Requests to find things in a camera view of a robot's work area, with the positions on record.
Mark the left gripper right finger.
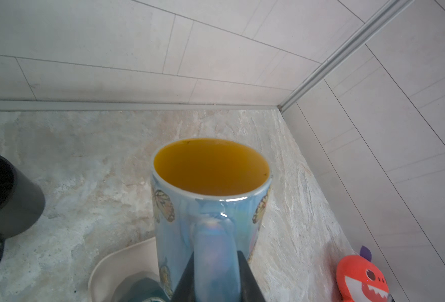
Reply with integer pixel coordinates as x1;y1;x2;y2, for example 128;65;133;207
237;251;266;302

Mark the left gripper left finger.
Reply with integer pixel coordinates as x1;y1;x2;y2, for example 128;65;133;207
171;254;196;302

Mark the iridescent blue butterfly mug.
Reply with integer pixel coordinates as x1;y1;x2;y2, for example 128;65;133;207
151;138;272;301

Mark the black mug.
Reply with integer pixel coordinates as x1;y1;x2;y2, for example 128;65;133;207
0;156;45;263

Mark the dark green mug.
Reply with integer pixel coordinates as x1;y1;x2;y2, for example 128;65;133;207
111;271;170;302

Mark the beige plastic tray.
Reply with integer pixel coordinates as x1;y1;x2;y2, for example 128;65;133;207
88;237;160;301

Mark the red shark plush toy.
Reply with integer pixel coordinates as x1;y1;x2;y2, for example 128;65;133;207
336;246;394;302

